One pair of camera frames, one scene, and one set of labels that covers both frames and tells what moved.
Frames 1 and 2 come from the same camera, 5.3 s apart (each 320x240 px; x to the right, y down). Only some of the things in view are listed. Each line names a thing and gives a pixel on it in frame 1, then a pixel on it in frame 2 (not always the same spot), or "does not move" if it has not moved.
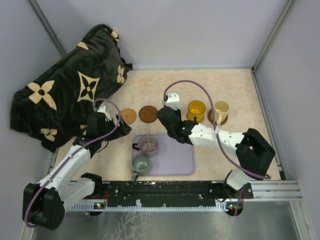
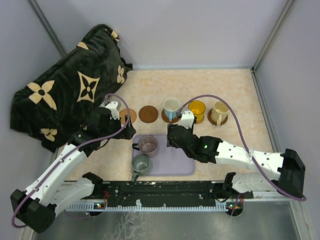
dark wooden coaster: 210,116 does not move
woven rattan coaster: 128,115 does not move
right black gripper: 178,111 → 170,143
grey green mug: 140,166 does not move
